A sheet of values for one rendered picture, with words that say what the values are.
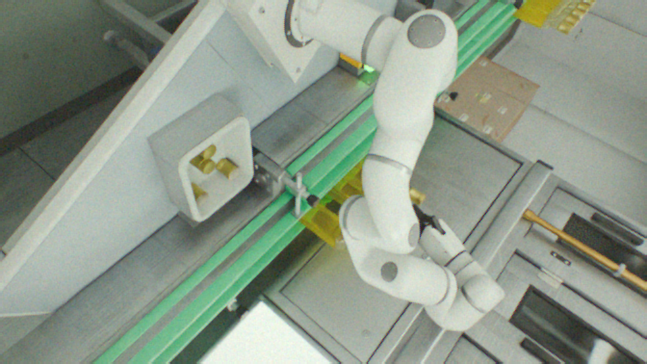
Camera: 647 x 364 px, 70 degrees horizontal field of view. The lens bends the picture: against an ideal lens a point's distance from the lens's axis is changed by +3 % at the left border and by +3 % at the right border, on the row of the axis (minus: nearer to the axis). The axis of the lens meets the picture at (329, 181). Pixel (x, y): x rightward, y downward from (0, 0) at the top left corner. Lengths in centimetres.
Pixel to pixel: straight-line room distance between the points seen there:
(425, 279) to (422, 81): 37
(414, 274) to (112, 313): 61
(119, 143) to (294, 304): 59
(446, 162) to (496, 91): 393
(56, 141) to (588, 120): 624
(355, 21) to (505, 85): 479
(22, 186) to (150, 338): 72
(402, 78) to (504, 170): 96
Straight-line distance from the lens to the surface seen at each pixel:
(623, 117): 725
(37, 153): 165
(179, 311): 105
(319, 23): 89
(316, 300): 121
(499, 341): 132
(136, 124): 89
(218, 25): 90
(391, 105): 71
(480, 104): 525
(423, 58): 73
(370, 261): 90
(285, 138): 112
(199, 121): 92
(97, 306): 108
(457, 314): 108
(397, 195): 75
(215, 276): 106
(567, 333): 143
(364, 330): 119
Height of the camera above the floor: 133
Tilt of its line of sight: 19 degrees down
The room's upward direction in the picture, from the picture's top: 126 degrees clockwise
